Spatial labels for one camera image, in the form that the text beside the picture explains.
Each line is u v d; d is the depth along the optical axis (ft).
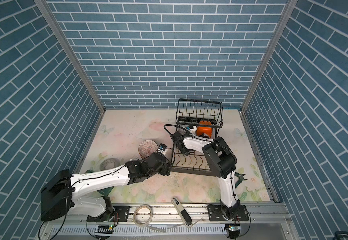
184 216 2.27
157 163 1.98
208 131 3.25
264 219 2.43
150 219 2.35
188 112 3.06
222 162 1.74
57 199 1.28
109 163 2.98
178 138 2.29
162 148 2.34
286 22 2.48
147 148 2.96
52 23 2.44
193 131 2.84
